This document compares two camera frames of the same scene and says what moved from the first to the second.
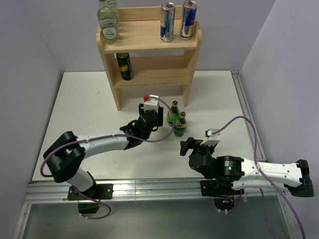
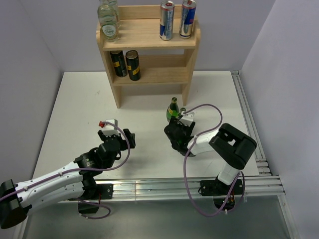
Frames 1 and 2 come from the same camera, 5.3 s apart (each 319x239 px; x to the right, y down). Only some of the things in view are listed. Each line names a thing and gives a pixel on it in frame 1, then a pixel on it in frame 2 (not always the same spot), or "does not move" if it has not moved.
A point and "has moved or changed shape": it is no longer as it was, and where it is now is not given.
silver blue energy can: [167, 21] does not move
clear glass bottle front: [107, 20] does not move
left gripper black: [158, 122] → [124, 144]
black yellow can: [125, 65] has moved or changed shape
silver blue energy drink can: [188, 20] does not move
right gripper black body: [205, 149] → [187, 130]
